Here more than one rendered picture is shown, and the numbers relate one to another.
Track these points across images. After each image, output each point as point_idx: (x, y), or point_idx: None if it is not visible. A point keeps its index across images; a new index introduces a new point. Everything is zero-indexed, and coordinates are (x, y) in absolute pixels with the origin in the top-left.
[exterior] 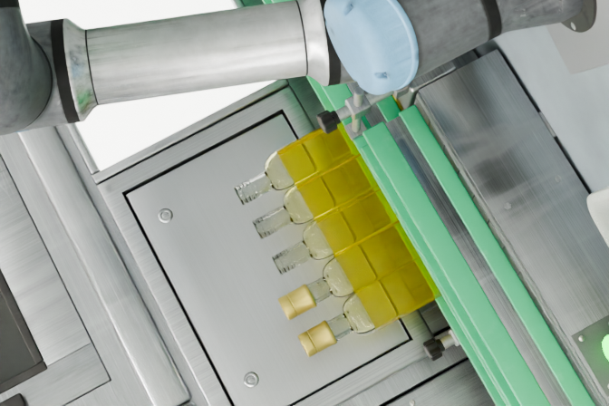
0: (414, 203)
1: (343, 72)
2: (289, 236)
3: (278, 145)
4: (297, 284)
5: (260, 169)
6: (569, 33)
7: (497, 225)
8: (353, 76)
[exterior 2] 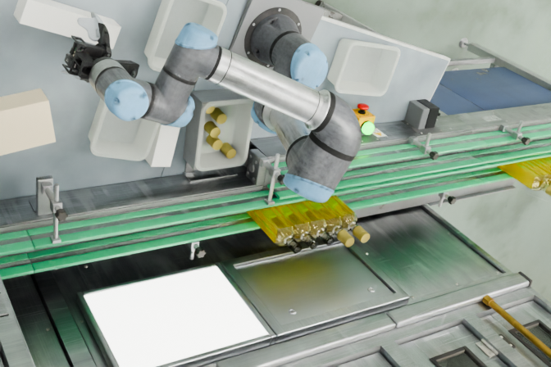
0: None
1: None
2: (298, 271)
3: (252, 269)
4: (322, 271)
5: (265, 277)
6: None
7: None
8: (315, 85)
